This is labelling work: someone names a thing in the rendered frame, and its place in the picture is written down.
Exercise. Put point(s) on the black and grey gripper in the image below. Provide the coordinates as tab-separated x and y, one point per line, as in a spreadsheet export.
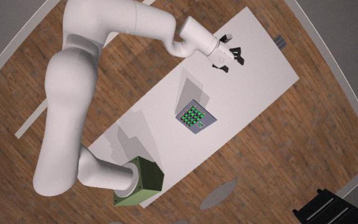
223	54

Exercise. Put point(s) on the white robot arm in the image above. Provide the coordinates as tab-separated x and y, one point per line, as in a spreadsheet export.
71	79

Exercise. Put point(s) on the grey switch panel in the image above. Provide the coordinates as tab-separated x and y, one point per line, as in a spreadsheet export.
195	117

